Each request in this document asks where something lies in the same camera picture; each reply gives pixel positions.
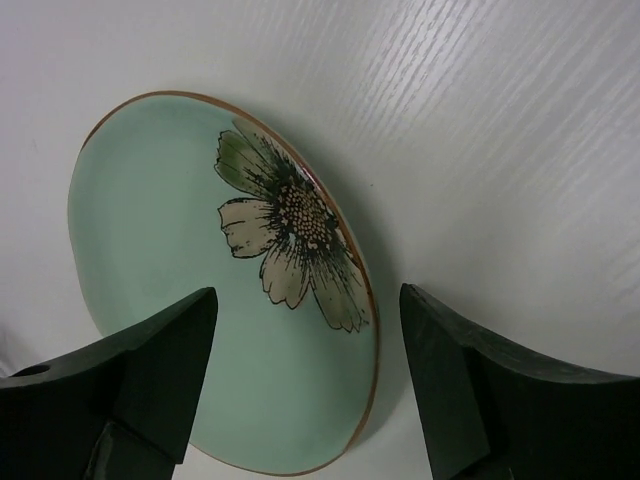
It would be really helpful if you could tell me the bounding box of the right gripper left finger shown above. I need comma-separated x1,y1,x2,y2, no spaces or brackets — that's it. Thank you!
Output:
1,287,218,479

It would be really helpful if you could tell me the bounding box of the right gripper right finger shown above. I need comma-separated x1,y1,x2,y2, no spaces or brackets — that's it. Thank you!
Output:
399,284,639,479

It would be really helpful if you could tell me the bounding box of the light green flower plate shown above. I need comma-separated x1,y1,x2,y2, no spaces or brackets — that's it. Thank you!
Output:
68,91,379,476

